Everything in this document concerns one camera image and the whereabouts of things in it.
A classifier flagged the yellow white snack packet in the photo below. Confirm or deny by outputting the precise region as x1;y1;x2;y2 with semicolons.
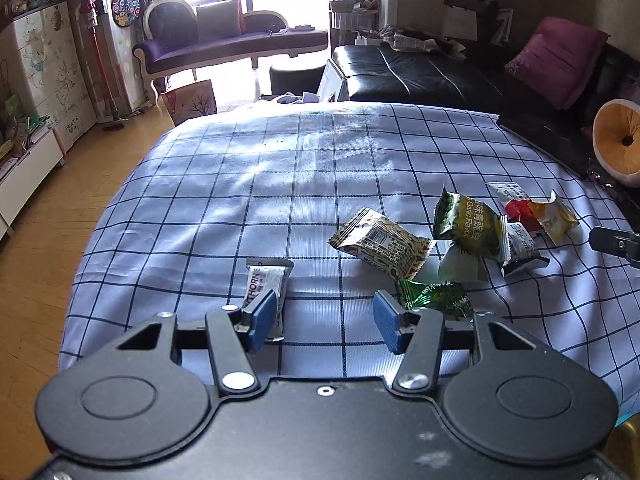
529;191;580;246

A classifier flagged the small bright green snack packet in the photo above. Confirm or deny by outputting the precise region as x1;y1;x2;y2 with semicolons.
398;280;475;322

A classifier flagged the round orange plush cushion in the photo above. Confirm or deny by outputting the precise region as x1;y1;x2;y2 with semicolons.
591;99;640;189

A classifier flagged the white black bar snack packet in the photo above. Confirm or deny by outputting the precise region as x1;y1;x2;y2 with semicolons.
243;258;295;342

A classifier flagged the round colourful dartboard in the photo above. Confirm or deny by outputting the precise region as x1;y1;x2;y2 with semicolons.
110;0;146;27

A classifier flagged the white folded board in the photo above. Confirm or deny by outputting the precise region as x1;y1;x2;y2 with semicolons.
317;58;351;104

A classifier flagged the low white cabinet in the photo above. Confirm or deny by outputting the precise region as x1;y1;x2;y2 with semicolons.
0;124;66;240

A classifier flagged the white cartoon drawer cabinet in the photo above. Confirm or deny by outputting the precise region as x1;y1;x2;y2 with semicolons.
9;2;99;155

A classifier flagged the blue checked tablecloth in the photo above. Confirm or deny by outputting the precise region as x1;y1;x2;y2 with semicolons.
59;102;633;411

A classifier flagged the olive brown cushion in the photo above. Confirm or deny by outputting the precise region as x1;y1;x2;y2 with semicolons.
196;0;242;44

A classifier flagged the red snack packet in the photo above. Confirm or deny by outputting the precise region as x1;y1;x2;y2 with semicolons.
505;199;544;234

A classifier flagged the crumpled papers and cloth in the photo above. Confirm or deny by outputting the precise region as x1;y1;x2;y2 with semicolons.
384;29;467;57

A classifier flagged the red stick vacuum cleaner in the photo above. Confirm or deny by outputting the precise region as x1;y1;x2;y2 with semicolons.
79;0;129;132

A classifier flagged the leaning picture frame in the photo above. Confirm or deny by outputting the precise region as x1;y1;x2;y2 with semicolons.
492;7;516;44

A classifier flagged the olive green snack packet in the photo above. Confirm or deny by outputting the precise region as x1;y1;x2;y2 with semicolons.
432;187;509;261

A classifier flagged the small white printed snack packet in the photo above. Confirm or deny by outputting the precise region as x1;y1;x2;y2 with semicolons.
487;181;529;207

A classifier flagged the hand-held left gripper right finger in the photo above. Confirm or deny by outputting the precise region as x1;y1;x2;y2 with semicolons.
374;290;538;395

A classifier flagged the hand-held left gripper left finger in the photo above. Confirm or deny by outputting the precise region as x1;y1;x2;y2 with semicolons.
116;290;277;395

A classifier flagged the tree print paper bag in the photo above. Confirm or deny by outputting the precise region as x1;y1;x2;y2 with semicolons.
160;79;219;126

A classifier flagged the pile of boxes and toys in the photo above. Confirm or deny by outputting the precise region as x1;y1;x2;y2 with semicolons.
0;92;51;162

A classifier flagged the cluttered side table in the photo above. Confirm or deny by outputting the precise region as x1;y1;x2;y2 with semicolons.
329;0;384;47

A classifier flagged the white pale green snack packet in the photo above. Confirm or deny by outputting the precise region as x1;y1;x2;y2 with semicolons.
414;242;489;284

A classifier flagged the blue white cloth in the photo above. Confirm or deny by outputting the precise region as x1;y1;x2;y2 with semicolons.
261;91;322;106

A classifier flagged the black leather sofa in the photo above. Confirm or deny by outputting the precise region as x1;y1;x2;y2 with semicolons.
332;40;640;213

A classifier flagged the white black foil snack packet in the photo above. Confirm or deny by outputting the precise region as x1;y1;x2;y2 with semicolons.
501;220;551;277

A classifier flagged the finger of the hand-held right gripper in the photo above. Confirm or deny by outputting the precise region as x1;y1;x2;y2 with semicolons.
589;227;640;269

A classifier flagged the black stool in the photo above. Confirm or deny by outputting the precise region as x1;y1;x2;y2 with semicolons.
269;64;326;104

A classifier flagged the pink cushion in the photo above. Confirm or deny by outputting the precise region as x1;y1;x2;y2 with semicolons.
504;16;611;111

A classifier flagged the beige patterned snack packet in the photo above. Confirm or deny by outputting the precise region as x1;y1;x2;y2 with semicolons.
328;207;435;282

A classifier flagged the purple chaise longue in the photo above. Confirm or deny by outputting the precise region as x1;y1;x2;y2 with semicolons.
132;0;330;95

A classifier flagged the white shopping bag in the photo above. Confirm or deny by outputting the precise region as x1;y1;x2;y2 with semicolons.
442;7;481;41

